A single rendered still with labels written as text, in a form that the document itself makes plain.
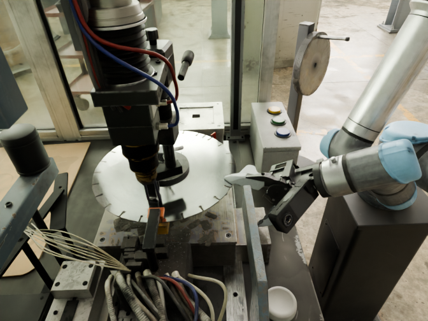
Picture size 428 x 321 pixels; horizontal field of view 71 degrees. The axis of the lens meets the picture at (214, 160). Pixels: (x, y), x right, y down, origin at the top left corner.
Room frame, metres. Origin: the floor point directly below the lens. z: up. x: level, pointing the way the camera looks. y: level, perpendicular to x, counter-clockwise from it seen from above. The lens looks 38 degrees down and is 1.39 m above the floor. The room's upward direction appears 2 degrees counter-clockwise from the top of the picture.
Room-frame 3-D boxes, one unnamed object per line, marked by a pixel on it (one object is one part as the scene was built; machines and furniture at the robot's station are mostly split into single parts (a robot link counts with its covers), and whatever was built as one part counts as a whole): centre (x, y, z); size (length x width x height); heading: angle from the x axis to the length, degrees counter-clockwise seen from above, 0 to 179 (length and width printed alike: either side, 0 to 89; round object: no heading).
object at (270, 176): (0.47, -0.11, 0.97); 0.09 x 0.02 x 0.05; 69
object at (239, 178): (0.50, -0.07, 0.96); 0.09 x 0.06 x 0.03; 69
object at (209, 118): (0.89, 0.06, 0.82); 0.18 x 0.18 x 0.15; 0
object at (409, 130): (0.65, -0.51, 0.91); 0.13 x 0.12 x 0.14; 23
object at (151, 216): (0.36, 0.11, 0.95); 0.10 x 0.03 x 0.07; 0
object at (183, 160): (0.55, 0.11, 0.96); 0.11 x 0.11 x 0.03
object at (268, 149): (0.83, -0.19, 0.82); 0.28 x 0.11 x 0.15; 0
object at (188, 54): (0.51, 0.06, 1.21); 0.08 x 0.06 x 0.03; 0
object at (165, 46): (0.48, 0.09, 1.17); 0.06 x 0.05 x 0.20; 171
